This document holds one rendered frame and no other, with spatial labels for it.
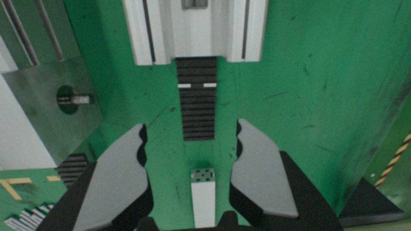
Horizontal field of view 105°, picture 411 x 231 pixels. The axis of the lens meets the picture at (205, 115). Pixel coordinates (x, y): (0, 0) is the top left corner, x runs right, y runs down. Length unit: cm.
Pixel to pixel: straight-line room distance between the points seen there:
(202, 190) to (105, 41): 26
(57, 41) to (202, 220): 35
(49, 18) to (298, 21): 27
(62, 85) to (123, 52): 7
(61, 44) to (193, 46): 14
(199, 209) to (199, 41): 29
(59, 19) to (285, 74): 27
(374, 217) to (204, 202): 48
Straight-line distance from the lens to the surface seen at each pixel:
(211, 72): 21
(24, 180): 44
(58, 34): 23
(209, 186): 30
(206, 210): 35
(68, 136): 22
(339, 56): 29
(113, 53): 24
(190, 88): 22
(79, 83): 24
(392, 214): 70
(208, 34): 17
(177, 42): 17
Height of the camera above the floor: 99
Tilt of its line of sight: 62 degrees down
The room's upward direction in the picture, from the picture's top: 172 degrees clockwise
